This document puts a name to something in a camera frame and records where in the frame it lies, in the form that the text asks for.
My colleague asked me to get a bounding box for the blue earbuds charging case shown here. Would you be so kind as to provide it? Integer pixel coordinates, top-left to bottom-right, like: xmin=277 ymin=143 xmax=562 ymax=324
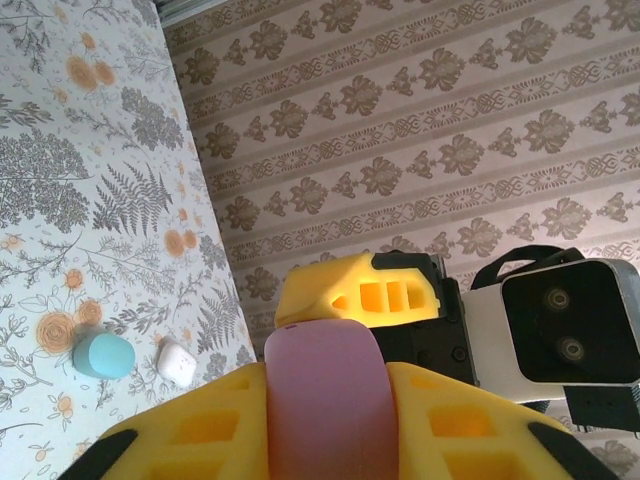
xmin=72 ymin=332 xmax=137 ymax=394

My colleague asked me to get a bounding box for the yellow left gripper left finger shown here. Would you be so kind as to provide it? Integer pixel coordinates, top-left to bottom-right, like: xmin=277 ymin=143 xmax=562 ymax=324
xmin=62 ymin=362 xmax=275 ymax=480

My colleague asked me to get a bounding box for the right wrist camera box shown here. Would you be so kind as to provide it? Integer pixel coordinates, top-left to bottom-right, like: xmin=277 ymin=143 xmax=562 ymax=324
xmin=459 ymin=243 xmax=640 ymax=406

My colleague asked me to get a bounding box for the pink earbuds charging case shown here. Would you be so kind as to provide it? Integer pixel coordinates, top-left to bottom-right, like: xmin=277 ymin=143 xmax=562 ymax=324
xmin=263 ymin=319 xmax=401 ymax=480

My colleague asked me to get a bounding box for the white earbuds charging case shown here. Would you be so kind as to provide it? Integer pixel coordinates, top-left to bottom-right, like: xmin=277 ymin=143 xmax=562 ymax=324
xmin=157 ymin=337 xmax=197 ymax=389

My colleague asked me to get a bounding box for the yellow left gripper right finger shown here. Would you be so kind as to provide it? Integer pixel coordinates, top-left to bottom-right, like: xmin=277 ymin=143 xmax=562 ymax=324
xmin=384 ymin=362 xmax=629 ymax=480

